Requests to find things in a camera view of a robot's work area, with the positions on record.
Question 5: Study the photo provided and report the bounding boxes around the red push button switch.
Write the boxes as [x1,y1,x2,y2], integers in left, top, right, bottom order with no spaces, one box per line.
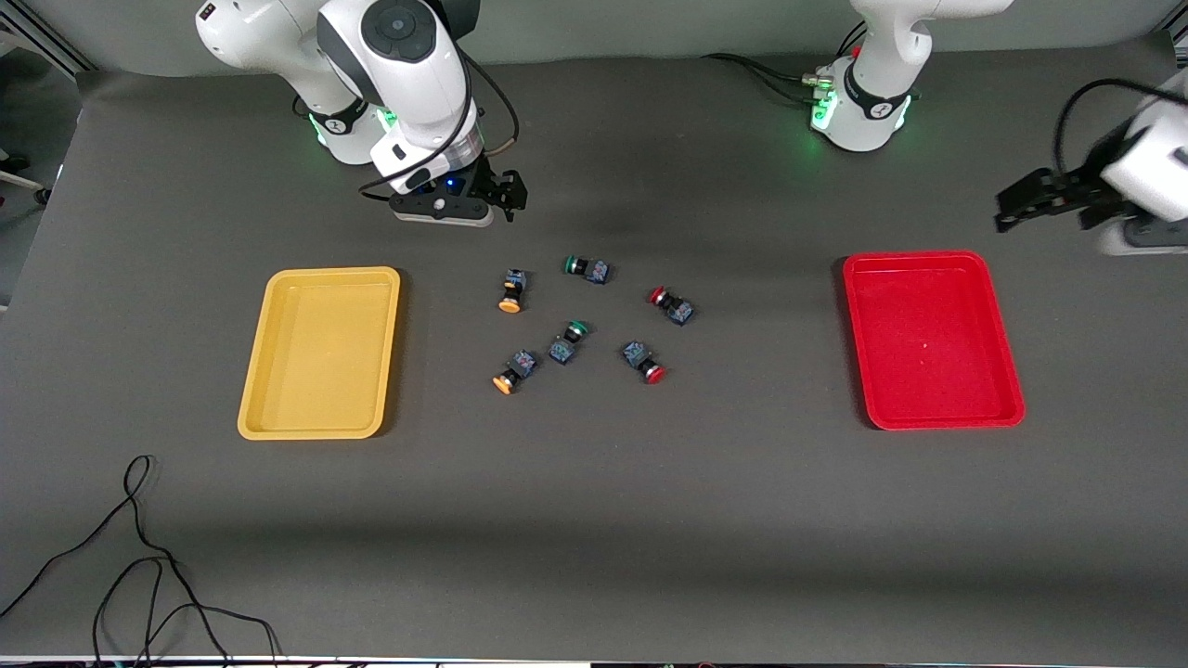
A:
[622,340,667,386]
[647,286,696,327]

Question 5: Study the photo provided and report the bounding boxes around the red plastic tray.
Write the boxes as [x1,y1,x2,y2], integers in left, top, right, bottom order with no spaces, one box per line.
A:
[842,250,1027,432]

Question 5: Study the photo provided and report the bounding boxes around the yellow plastic tray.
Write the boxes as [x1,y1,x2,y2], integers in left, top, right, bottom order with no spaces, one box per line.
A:
[237,266,402,442]

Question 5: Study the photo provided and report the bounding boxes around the dark grey table mat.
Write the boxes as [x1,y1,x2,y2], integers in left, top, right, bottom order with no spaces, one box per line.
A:
[0,32,1188,662]

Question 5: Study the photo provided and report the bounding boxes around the white stand leg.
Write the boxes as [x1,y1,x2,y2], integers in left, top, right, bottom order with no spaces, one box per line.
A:
[0,147,52,207]

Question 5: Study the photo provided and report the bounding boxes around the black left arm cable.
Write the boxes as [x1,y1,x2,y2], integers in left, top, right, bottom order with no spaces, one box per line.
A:
[1053,79,1172,177]

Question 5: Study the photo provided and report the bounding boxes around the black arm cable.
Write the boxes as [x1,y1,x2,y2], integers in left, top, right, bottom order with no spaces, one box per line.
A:
[359,42,519,202]
[1053,79,1172,177]

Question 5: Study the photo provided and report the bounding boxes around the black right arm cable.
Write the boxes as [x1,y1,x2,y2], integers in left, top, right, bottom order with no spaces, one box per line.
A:
[359,42,519,202]

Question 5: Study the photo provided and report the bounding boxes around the black left base cables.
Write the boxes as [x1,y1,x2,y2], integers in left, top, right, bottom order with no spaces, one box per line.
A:
[701,53,836,108]

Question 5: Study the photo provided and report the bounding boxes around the aluminium frame rail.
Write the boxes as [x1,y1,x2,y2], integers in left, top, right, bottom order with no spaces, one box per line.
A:
[0,0,96,77]

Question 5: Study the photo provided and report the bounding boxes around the thin black loose cable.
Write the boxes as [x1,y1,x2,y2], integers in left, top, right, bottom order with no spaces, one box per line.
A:
[0,454,281,668]

